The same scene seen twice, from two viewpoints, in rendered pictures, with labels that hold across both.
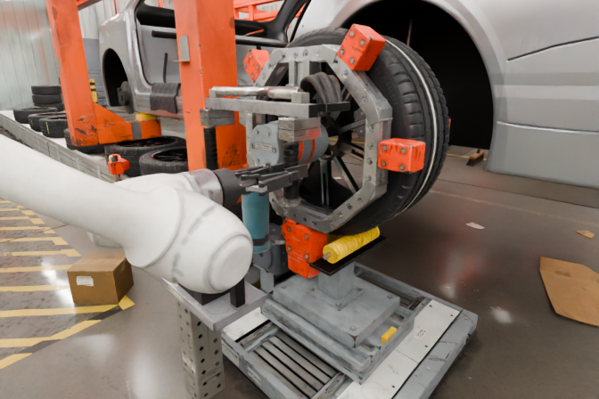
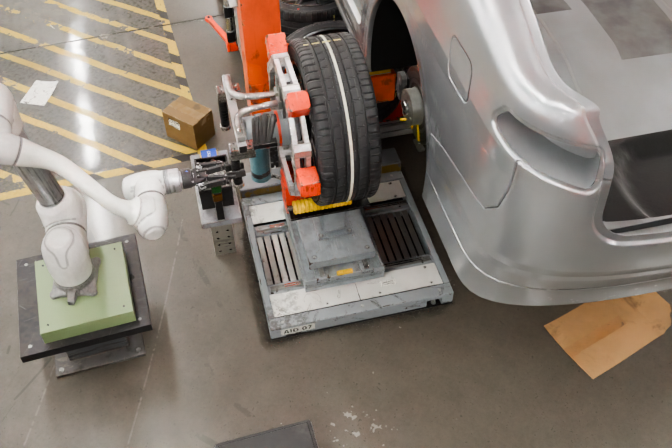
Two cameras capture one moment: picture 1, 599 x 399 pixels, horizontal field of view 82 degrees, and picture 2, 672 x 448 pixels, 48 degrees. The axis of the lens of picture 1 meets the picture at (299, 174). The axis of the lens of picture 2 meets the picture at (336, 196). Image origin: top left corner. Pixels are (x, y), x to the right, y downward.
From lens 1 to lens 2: 239 cm
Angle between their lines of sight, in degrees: 41
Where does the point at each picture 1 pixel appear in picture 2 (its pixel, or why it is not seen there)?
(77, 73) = not seen: outside the picture
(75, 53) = not seen: outside the picture
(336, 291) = (323, 226)
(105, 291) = (188, 138)
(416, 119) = (324, 163)
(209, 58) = (250, 12)
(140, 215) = (126, 212)
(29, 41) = not seen: outside the picture
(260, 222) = (257, 165)
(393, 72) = (316, 127)
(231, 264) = (152, 234)
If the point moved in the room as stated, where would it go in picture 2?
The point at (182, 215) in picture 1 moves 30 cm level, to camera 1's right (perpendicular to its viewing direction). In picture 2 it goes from (139, 215) to (208, 250)
